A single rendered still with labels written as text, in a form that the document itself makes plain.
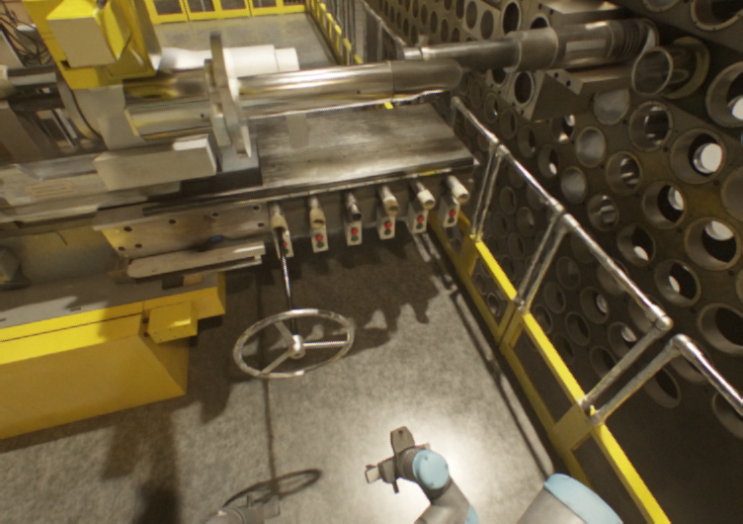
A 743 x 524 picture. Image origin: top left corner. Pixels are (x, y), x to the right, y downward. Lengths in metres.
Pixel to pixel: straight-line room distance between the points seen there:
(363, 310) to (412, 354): 0.41
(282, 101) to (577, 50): 1.40
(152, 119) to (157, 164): 0.35
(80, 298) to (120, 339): 0.34
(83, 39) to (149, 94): 0.29
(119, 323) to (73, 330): 0.18
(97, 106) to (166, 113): 0.41
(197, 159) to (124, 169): 0.26
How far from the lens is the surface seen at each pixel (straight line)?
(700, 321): 2.50
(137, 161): 1.71
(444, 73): 1.51
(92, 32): 1.13
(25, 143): 2.29
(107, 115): 1.74
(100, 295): 2.15
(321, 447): 2.10
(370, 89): 1.41
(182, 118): 1.37
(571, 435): 2.08
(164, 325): 1.89
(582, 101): 2.73
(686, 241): 2.42
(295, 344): 1.31
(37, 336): 2.16
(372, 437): 2.10
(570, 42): 2.16
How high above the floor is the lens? 2.00
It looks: 45 degrees down
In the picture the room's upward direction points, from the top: straight up
